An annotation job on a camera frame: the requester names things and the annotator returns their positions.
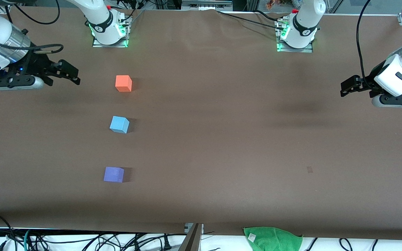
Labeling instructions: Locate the aluminium profile bar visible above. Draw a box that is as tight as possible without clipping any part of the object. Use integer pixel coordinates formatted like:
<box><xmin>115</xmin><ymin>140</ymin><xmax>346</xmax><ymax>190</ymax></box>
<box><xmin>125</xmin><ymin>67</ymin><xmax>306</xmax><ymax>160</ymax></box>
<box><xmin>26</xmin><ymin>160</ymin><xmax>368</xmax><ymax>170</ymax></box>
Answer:
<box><xmin>178</xmin><ymin>223</ymin><xmax>203</xmax><ymax>251</ymax></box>

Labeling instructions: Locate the black cable with plug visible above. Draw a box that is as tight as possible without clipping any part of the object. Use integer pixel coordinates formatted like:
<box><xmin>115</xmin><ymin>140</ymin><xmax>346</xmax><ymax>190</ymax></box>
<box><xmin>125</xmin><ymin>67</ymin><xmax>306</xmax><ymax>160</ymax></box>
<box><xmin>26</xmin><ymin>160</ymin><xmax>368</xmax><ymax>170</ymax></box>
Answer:
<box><xmin>131</xmin><ymin>233</ymin><xmax>187</xmax><ymax>251</ymax></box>

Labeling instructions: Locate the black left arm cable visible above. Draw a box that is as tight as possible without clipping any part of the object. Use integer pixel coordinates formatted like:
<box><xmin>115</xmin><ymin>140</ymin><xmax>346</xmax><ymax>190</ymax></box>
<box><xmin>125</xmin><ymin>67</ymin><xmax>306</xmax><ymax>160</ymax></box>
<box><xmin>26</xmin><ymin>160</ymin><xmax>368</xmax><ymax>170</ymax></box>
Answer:
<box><xmin>356</xmin><ymin>0</ymin><xmax>374</xmax><ymax>81</ymax></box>

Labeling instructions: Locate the light blue foam block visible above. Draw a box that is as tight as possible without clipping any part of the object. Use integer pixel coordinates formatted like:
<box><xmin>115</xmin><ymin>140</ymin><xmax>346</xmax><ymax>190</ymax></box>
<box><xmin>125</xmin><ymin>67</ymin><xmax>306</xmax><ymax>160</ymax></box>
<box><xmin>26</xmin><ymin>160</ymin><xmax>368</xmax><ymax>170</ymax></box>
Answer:
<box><xmin>109</xmin><ymin>116</ymin><xmax>130</xmax><ymax>134</ymax></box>

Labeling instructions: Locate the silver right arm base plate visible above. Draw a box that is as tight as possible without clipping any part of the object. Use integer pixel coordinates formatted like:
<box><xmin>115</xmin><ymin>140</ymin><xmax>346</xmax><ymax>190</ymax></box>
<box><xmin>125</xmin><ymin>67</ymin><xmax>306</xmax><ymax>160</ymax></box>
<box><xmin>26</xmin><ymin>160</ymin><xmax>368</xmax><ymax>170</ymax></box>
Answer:
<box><xmin>92</xmin><ymin>15</ymin><xmax>129</xmax><ymax>48</ymax></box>

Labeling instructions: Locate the purple foam block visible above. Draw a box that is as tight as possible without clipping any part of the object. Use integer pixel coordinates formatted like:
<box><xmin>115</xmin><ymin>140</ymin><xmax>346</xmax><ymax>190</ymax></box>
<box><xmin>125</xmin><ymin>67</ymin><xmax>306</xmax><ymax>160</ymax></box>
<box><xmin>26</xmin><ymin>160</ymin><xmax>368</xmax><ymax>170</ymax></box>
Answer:
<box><xmin>104</xmin><ymin>167</ymin><xmax>125</xmax><ymax>183</ymax></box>

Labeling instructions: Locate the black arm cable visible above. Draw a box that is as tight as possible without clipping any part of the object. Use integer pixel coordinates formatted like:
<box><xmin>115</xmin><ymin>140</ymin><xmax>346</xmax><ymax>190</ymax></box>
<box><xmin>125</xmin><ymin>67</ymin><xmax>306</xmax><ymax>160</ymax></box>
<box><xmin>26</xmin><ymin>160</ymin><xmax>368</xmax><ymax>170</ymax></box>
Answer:
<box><xmin>356</xmin><ymin>0</ymin><xmax>374</xmax><ymax>81</ymax></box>
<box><xmin>0</xmin><ymin>0</ymin><xmax>64</xmax><ymax>55</ymax></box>

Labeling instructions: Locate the long black table cable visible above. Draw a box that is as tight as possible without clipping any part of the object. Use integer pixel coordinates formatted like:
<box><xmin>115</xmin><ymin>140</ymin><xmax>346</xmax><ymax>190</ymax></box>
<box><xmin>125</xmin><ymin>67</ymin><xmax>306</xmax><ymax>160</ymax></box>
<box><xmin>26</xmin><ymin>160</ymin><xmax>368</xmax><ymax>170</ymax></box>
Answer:
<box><xmin>216</xmin><ymin>10</ymin><xmax>286</xmax><ymax>31</ymax></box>

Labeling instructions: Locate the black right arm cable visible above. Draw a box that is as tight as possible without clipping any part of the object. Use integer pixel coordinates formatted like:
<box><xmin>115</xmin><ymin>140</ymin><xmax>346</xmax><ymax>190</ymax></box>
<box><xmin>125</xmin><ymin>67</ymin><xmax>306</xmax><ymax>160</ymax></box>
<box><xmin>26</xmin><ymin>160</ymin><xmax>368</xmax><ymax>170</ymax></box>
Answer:
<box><xmin>0</xmin><ymin>0</ymin><xmax>64</xmax><ymax>55</ymax></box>

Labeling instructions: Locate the short black table cable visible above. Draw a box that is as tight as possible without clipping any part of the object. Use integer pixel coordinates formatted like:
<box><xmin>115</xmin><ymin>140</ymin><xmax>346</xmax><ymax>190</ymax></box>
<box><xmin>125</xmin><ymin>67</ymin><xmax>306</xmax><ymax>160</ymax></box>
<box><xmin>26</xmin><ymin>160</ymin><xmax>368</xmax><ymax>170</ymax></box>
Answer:
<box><xmin>254</xmin><ymin>10</ymin><xmax>281</xmax><ymax>21</ymax></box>

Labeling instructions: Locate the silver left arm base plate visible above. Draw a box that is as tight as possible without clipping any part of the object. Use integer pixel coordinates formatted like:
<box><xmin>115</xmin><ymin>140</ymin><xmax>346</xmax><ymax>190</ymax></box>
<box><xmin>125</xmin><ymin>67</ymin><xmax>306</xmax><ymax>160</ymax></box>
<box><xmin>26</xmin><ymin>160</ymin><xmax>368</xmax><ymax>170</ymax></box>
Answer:
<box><xmin>276</xmin><ymin>18</ymin><xmax>314</xmax><ymax>53</ymax></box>

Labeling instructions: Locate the green cloth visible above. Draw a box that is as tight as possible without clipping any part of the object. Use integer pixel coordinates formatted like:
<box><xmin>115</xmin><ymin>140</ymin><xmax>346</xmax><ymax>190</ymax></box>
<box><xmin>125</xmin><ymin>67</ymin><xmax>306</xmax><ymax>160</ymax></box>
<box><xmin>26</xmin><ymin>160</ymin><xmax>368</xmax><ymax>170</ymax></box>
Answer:
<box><xmin>243</xmin><ymin>227</ymin><xmax>303</xmax><ymax>251</ymax></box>

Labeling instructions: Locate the orange foam block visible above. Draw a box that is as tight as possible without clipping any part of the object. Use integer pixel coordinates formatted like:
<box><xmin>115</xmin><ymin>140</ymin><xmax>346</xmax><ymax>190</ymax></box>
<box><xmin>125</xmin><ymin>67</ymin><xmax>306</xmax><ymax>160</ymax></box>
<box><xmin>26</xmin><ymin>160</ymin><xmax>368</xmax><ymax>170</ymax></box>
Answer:
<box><xmin>115</xmin><ymin>75</ymin><xmax>133</xmax><ymax>92</ymax></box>

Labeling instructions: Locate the brown paper table cover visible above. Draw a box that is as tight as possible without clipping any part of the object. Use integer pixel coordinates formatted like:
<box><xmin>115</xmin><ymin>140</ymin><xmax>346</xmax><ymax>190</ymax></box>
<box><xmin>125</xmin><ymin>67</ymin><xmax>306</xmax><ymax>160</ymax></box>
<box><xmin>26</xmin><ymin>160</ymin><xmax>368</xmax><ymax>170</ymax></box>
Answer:
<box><xmin>0</xmin><ymin>6</ymin><xmax>402</xmax><ymax>241</ymax></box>

